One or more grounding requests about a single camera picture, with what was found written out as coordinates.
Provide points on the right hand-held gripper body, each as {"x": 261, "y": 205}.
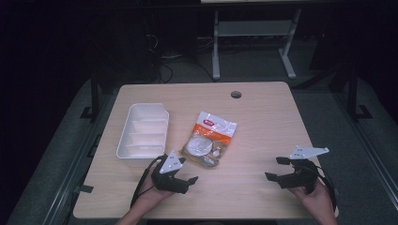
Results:
{"x": 300, "y": 176}

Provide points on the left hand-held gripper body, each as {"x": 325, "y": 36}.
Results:
{"x": 170, "y": 164}

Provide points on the orange and white snack packet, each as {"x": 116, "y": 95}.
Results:
{"x": 208, "y": 142}

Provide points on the white plastic divided bin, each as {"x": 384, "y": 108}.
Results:
{"x": 144, "y": 132}

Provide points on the person's right hand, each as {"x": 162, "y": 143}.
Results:
{"x": 316, "y": 198}

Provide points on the person's left hand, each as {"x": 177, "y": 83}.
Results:
{"x": 155, "y": 193}

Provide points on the black metal stand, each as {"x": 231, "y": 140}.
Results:
{"x": 353, "y": 93}
{"x": 94, "y": 93}

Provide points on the metal floor rail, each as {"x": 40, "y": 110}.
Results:
{"x": 72, "y": 175}
{"x": 369, "y": 150}

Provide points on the black table side bracket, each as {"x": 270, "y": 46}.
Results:
{"x": 94, "y": 146}
{"x": 84, "y": 188}

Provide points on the white metal table frame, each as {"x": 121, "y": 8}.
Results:
{"x": 216, "y": 47}

